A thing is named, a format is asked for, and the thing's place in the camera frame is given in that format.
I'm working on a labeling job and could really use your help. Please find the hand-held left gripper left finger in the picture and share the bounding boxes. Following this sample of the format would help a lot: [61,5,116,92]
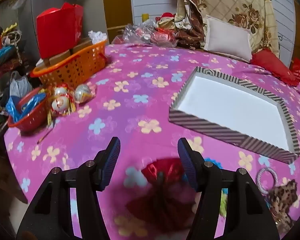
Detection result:
[16,136,121,240]

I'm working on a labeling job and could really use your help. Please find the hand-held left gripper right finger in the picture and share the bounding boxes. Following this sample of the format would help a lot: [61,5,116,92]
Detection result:
[177,137,280,240]

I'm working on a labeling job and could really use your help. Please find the red bow hair tie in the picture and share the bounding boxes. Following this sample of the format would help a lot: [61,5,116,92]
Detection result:
[126,157,195,224]

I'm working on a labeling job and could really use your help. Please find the leopard print bow hair tie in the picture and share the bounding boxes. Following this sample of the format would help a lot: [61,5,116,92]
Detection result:
[265,179,298,234]

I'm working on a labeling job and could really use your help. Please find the silver ring hair tie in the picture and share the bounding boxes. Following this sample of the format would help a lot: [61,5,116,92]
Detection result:
[256,167,278,195]

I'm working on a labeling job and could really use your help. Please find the striped shallow box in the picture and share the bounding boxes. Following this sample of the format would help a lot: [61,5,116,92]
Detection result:
[169,66,300,165]

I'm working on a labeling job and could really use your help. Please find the wrapped candy balls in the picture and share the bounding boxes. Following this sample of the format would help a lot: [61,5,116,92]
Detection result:
[51,95,70,117]

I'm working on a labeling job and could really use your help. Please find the pink floral blanket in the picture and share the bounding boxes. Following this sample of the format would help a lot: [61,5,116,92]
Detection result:
[4,42,300,240]

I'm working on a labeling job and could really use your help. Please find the small white round figurine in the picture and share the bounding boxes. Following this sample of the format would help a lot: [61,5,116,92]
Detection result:
[51,86,67,98]

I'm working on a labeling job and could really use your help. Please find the small red plastic basket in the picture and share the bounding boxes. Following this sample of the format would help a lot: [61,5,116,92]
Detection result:
[7,87,49,132]

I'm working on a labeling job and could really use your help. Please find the red ruffled cushion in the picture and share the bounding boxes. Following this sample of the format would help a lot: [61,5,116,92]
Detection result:
[250,49,299,87]

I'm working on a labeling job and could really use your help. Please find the orange plastic basket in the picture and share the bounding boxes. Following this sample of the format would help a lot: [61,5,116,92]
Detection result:
[31,39,108,88]

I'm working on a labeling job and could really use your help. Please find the blue foil wrappers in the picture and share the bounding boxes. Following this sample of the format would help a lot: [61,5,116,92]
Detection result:
[5,96,47,122]

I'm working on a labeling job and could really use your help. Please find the brown cardboard box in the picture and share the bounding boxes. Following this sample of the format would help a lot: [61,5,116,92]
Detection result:
[72,37,94,54]
[48,49,72,67]

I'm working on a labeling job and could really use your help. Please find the white plastic bag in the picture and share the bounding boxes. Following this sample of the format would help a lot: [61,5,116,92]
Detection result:
[9,71,33,98]

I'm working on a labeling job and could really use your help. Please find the white crumpled tissue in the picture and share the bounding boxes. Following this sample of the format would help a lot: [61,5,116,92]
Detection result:
[88,30,108,44]

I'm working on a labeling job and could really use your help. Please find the white pillow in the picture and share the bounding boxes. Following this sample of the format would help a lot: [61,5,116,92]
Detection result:
[201,15,253,63]

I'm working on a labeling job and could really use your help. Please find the clear plastic bag pile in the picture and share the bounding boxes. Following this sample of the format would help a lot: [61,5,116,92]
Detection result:
[111,20,177,47]

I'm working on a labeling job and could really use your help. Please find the brown patterned quilt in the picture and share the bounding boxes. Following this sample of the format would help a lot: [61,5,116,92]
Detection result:
[174,0,208,50]

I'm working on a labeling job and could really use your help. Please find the red paper box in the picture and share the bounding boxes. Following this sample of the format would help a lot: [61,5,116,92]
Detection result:
[36,3,84,58]

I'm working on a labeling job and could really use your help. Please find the red hat doll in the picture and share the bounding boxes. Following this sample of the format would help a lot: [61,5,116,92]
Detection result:
[156,12,177,29]

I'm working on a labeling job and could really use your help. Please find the pile of colourful bags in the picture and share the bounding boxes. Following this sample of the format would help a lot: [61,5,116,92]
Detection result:
[0,22,24,85]

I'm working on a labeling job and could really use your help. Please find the wooden door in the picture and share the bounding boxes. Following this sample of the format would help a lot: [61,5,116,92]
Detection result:
[101,0,134,43]

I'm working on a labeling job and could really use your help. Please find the cream floral quilt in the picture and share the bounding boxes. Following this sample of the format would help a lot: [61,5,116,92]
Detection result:
[191,0,279,58]

